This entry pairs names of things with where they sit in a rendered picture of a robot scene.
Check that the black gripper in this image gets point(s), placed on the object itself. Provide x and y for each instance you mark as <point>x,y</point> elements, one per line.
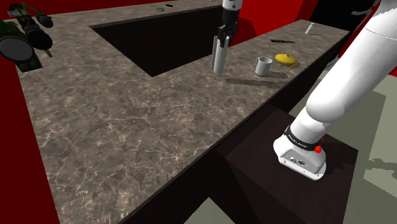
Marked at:
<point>230,18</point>

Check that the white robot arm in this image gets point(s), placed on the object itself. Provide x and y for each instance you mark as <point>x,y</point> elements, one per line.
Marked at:
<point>350,74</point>

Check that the white mug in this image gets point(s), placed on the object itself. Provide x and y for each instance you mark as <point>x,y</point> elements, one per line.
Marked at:
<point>263,66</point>

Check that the dark knife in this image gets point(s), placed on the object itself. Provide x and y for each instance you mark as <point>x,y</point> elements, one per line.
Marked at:
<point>280,41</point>

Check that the yellow round lid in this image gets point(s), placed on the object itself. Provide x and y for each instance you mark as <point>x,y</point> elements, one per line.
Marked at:
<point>285,59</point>

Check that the small black object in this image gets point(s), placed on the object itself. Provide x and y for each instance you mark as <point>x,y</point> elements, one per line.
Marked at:
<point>169,5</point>

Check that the small green object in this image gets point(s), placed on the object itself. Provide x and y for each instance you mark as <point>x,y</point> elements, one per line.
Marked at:
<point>160,9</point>

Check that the wooden stick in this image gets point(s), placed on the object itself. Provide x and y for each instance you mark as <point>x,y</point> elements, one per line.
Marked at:
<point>292,66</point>

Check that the small white bottle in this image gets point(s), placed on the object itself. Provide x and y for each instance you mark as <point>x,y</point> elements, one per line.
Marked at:
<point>310,28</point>

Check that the dark robot stand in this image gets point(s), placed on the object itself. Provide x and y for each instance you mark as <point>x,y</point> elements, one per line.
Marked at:
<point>279,192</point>

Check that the black and green scope device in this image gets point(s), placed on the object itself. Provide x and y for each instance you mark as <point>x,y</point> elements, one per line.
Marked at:
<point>28,34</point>

